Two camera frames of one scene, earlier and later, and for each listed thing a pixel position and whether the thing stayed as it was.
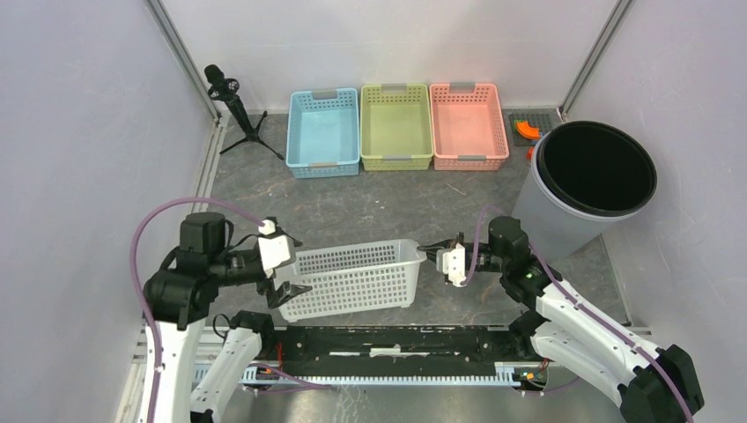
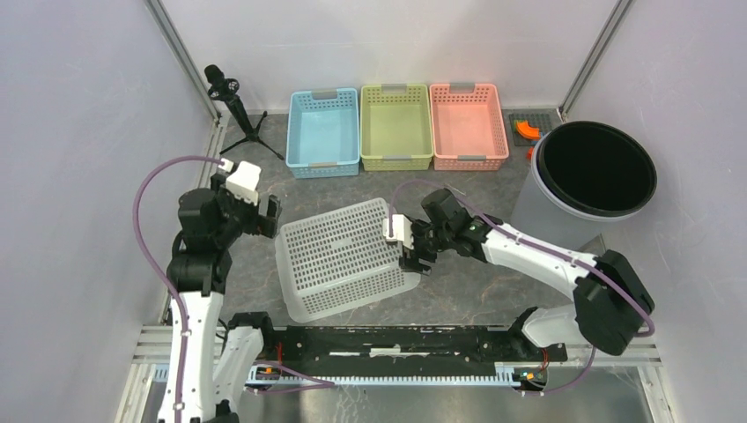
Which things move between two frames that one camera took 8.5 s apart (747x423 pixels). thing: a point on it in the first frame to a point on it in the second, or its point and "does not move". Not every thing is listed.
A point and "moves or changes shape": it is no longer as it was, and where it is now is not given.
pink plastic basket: [469, 130] does not move
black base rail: [395, 349] does not move
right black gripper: [432, 250] to [417, 226]
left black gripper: [286, 290] to [265, 224]
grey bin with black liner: [582, 177] does not move
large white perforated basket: [351, 278] moves or changes shape
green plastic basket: [395, 127] does not move
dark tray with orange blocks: [528, 128] does not move
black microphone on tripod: [224, 88] does not move
